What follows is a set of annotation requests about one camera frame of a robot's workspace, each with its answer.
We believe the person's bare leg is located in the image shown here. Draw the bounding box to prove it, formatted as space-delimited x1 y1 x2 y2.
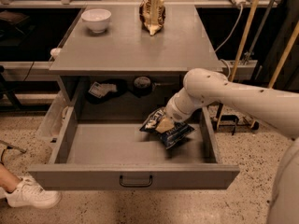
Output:
0 163 21 192

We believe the small white knob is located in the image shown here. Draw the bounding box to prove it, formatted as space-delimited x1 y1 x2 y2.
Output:
50 48 62 59

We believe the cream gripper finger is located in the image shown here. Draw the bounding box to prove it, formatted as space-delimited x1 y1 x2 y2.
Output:
156 117 175 133

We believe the white sneaker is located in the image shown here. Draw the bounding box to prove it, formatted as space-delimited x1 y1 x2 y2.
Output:
4 176 62 209

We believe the blue chip bag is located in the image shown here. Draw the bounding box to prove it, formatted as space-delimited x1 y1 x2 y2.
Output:
139 107 194 149

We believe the white power cable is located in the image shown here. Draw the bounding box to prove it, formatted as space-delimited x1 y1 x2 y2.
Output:
214 4 244 79

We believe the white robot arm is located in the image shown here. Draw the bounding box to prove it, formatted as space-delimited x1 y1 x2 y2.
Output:
164 68 299 224

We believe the grey open drawer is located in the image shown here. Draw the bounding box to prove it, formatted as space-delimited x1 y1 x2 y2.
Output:
29 108 239 190

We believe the clear plastic bin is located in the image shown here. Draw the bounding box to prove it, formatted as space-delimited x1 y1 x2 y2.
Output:
36 91 68 144

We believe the black drawer handle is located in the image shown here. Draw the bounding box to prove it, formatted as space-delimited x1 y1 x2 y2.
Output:
120 175 153 189

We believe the brown chip bag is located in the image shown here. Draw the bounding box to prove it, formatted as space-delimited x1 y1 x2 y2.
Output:
139 0 165 35

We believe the black tape roll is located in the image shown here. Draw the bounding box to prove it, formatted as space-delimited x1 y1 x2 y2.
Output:
133 77 152 96

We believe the grey cabinet counter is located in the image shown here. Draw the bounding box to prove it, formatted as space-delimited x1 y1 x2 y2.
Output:
50 5 222 122

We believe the white bowl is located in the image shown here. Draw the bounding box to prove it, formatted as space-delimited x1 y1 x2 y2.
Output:
81 8 111 33

